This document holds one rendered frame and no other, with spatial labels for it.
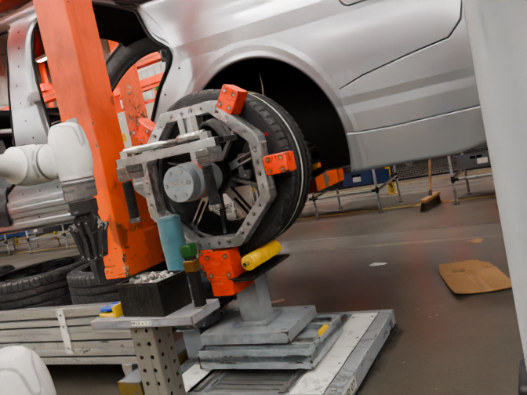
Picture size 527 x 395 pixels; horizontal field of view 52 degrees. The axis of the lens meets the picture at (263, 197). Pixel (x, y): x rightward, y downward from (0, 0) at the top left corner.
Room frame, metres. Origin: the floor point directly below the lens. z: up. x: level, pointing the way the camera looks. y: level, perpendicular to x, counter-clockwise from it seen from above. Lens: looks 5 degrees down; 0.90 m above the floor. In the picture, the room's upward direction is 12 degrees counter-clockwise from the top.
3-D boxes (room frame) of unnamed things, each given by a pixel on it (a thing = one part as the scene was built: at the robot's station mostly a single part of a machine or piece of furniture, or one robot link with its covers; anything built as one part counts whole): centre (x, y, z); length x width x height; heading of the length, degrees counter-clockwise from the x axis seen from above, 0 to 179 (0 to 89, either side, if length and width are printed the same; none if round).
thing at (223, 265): (2.07, 0.19, 0.48); 0.16 x 0.12 x 0.17; 153
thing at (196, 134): (1.88, 0.17, 1.03); 0.19 x 0.18 x 0.11; 153
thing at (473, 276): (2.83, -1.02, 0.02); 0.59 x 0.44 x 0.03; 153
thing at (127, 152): (1.97, 0.35, 1.03); 0.19 x 0.18 x 0.11; 153
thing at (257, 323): (2.19, 0.13, 0.32); 0.40 x 0.30 x 0.28; 63
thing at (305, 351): (2.17, 0.09, 0.13); 0.50 x 0.36 x 0.10; 63
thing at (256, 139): (2.04, 0.20, 0.85); 0.54 x 0.07 x 0.54; 63
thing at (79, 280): (2.79, 0.74, 0.39); 0.66 x 0.66 x 0.24
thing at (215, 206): (1.75, 0.16, 0.83); 0.04 x 0.04 x 0.16
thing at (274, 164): (1.90, -0.08, 0.85); 0.09 x 0.08 x 0.07; 63
